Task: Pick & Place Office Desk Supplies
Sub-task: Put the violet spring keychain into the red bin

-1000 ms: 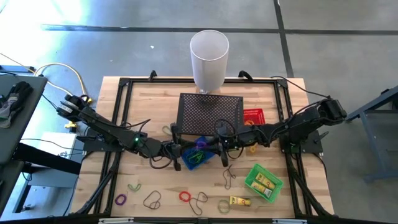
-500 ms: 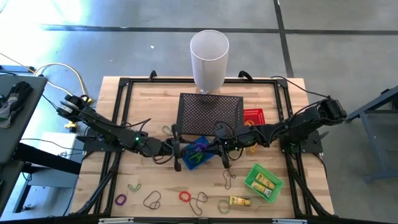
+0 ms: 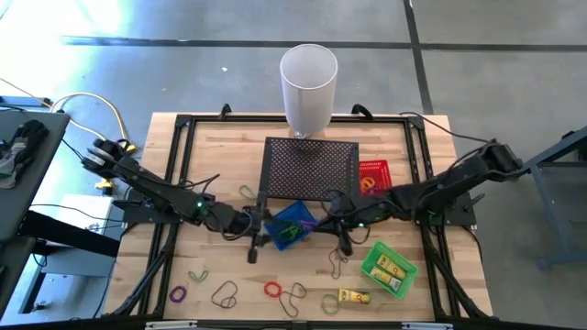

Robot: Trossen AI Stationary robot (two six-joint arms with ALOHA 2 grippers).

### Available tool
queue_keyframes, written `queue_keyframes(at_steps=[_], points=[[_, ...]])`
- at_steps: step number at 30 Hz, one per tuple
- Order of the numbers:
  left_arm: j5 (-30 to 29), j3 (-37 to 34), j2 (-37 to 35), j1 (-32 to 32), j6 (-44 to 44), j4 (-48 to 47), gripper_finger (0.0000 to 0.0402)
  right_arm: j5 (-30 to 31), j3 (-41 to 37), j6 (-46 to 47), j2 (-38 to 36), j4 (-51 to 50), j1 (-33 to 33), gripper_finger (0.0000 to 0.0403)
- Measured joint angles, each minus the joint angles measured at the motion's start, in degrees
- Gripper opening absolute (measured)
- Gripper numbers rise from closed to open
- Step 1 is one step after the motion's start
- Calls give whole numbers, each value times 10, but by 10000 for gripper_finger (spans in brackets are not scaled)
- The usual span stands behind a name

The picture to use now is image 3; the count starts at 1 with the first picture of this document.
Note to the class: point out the blue plastic basket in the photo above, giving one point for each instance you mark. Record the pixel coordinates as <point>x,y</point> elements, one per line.
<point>300,212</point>

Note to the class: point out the blue metal bar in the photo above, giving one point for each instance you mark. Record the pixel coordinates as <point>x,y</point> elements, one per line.
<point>27,101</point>

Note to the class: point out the green plastic basket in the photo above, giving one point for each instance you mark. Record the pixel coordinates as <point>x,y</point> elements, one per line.
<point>367,265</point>

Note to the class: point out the dark rubber band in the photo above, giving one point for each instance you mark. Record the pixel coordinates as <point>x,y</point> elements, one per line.
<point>213,295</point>
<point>331,266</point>
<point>280,302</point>

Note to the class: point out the red-orange spiral coil tie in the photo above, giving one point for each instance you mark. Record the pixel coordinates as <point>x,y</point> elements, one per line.
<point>265,289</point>

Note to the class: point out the white cylindrical cup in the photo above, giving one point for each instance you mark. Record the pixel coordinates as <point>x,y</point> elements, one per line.
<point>307,105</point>

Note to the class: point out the yellow spiral coil tie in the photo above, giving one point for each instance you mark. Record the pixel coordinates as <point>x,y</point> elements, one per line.
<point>362,184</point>

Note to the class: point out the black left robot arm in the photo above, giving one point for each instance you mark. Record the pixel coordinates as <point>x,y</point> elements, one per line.
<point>151,188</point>

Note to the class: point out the purple spiral coil tie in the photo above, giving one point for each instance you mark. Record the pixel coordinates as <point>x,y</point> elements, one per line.
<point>308,224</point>
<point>171,294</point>
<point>378,191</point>

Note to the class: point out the yellow crayon box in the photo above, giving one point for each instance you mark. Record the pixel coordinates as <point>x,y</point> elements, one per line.
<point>391,266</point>
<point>353,296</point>
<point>385,278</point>

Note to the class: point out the blue-grey metal table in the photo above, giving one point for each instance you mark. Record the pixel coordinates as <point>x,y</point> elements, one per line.
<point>546,206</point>

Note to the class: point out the black perforated metal shelf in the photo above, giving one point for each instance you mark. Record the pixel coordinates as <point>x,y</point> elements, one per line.
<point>312,169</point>

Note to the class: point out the grey side table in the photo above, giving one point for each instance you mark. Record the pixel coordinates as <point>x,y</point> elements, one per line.
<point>18,211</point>

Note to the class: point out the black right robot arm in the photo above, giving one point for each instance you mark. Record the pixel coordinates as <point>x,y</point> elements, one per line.
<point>458,183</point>

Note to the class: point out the white equipment box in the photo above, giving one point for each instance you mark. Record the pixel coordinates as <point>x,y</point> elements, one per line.
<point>73,215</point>

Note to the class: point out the black frame clamp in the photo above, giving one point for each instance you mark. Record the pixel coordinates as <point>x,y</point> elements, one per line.
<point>362,110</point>
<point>224,110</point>

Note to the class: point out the black grey work glove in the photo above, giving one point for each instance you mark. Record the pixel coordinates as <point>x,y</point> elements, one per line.
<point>23,142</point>

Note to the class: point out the olive green rubber band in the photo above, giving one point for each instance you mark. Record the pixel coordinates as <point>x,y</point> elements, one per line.
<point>283,225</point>

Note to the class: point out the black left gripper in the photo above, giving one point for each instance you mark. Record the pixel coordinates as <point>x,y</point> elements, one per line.
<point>238,222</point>

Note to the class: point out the red plastic basket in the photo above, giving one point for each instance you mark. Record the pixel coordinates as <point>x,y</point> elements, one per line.
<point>376,168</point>

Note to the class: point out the black aluminium table frame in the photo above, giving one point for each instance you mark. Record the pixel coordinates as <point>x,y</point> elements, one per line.
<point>257,119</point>

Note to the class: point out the white label strip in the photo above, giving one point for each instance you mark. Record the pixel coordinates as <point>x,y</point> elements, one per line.
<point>170,325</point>
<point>426,326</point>

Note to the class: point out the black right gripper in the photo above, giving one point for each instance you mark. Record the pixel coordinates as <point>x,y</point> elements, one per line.
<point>344,215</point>

